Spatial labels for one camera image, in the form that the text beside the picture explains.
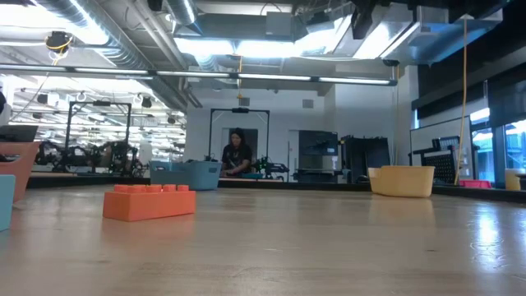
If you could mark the grey metal box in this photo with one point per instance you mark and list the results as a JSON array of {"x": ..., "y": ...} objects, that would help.
[{"x": 279, "y": 24}]

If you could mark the square grey vent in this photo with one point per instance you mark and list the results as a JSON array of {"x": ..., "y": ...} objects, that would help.
[
  {"x": 244, "y": 102},
  {"x": 307, "y": 103}
]

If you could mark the red plastic bin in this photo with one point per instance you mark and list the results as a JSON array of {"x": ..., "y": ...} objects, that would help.
[{"x": 474, "y": 184}]

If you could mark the blue plastic bin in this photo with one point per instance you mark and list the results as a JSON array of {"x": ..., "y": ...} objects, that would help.
[{"x": 201, "y": 177}]

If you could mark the black flat screen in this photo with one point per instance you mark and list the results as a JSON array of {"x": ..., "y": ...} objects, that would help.
[{"x": 18, "y": 133}]

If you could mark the yellow cylinder roll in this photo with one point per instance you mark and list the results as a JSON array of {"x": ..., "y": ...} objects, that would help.
[{"x": 511, "y": 181}]

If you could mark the rectangular metal air duct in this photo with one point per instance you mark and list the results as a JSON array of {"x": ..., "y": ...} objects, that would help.
[{"x": 431, "y": 45}]

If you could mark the long white light bar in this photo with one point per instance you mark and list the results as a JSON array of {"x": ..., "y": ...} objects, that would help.
[{"x": 271, "y": 77}]

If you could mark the black aluminium table frame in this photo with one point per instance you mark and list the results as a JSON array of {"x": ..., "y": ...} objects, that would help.
[{"x": 287, "y": 186}]

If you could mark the yellow plastic bin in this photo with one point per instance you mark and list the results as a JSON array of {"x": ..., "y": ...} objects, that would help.
[{"x": 400, "y": 183}]

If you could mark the black gantry frame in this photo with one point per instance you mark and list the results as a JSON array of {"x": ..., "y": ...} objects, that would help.
[
  {"x": 239, "y": 110},
  {"x": 98, "y": 103}
]

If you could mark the black pegboard cart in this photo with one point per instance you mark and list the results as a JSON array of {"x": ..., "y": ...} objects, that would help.
[{"x": 446, "y": 166}]

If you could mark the black equipment cart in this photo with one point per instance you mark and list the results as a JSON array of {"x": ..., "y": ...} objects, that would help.
[{"x": 318, "y": 174}]

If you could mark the whiteboard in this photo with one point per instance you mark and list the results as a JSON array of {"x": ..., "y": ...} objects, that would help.
[{"x": 435, "y": 129}]

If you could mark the orange plastic bin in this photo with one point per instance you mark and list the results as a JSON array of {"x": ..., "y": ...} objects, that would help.
[{"x": 24, "y": 164}]

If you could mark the thin black robot arm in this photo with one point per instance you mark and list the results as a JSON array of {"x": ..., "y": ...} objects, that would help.
[{"x": 211, "y": 158}]

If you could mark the black robot workstation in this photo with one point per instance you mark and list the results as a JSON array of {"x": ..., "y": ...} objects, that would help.
[{"x": 115, "y": 158}]

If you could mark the black screen panel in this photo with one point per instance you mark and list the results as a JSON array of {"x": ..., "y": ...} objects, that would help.
[{"x": 318, "y": 141}]

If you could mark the person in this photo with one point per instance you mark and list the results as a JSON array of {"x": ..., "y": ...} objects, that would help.
[{"x": 236, "y": 158}]

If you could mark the orange toy brick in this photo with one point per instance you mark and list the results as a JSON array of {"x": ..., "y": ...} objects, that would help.
[{"x": 148, "y": 205}]

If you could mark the black cabinet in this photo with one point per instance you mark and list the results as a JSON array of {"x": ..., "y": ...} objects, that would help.
[{"x": 365, "y": 158}]

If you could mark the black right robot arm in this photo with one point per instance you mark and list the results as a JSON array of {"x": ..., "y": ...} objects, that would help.
[{"x": 361, "y": 20}]

